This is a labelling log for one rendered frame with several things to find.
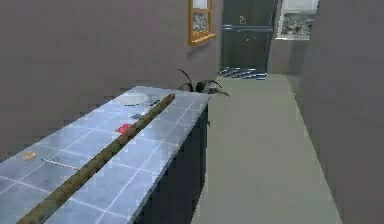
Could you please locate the red tomato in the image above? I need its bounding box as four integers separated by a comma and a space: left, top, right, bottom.
115, 123, 133, 135

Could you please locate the long brown rod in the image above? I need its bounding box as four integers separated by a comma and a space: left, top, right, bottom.
16, 93, 177, 224

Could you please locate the dark house plant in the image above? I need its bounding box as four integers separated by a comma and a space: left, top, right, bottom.
175, 68, 231, 98

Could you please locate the pale grey flat dish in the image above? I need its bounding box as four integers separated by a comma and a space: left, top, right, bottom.
114, 92, 152, 107

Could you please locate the white framed window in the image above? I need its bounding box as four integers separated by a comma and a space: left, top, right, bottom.
275, 0, 320, 42

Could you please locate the grey tiled kitchen counter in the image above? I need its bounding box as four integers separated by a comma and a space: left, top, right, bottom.
0, 85, 212, 224

